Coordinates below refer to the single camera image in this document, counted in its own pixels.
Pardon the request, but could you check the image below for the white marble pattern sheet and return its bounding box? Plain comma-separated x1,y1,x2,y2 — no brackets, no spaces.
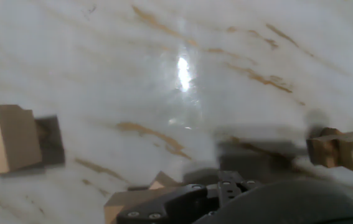
0,0,353,224

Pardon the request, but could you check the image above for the medium wooden cube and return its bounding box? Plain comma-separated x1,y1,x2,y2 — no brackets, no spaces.
148,170,182,190
103,186,183,224

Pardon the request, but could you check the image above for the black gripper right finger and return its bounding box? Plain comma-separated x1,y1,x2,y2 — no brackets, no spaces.
241,179,264,190

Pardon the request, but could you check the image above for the large wooden cube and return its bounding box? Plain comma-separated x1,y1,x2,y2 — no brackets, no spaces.
0,104,44,177

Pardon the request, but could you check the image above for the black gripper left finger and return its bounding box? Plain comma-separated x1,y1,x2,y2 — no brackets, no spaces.
116,170,246,224

